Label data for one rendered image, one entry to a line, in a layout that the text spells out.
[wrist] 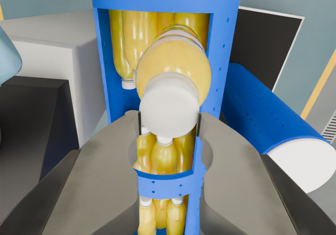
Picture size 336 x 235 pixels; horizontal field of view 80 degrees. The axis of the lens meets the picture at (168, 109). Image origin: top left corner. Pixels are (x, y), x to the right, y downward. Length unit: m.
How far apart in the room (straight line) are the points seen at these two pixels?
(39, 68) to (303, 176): 0.87
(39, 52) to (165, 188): 0.39
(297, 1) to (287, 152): 1.22
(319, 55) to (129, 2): 1.77
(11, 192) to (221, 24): 0.45
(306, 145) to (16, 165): 0.77
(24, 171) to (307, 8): 1.79
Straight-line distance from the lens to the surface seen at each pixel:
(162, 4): 0.32
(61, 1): 1.71
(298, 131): 0.81
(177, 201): 0.72
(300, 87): 2.01
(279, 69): 1.68
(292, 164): 0.84
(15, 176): 0.45
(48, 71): 0.49
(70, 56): 0.46
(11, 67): 0.29
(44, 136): 0.43
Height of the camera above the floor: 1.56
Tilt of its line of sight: 62 degrees down
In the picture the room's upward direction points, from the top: 180 degrees clockwise
